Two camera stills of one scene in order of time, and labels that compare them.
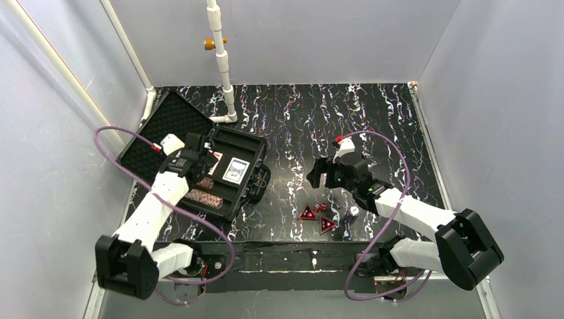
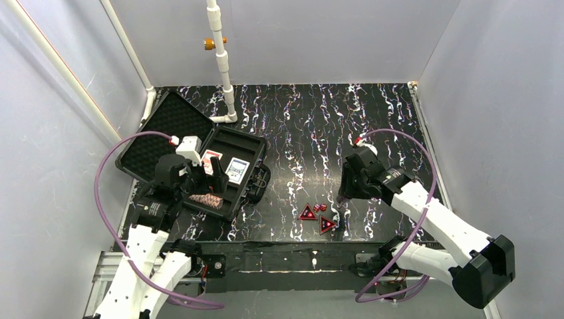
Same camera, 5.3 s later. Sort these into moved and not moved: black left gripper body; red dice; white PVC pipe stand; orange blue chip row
Moved: black left gripper body
Not moved: orange blue chip row; white PVC pipe stand; red dice
